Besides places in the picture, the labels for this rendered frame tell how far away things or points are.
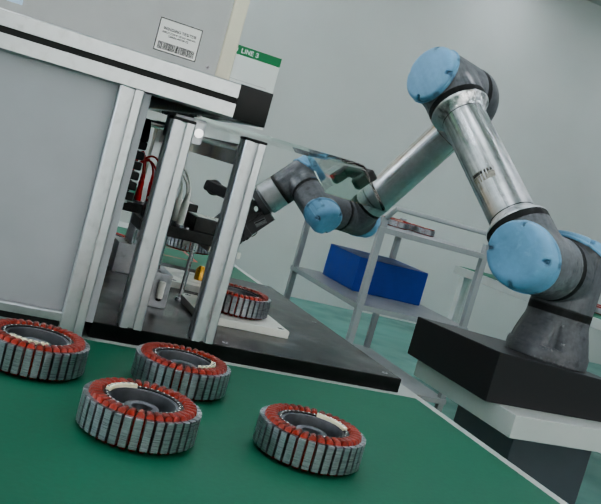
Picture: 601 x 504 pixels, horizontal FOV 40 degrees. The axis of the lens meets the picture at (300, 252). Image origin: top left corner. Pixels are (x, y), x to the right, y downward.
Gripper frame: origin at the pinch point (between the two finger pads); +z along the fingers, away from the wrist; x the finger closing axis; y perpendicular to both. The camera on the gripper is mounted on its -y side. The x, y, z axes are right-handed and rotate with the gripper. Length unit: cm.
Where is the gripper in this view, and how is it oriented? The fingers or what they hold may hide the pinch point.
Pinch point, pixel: (186, 241)
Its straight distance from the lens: 192.8
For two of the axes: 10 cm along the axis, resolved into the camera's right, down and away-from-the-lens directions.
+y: 5.5, 8.3, 0.2
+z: -8.3, 5.5, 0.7
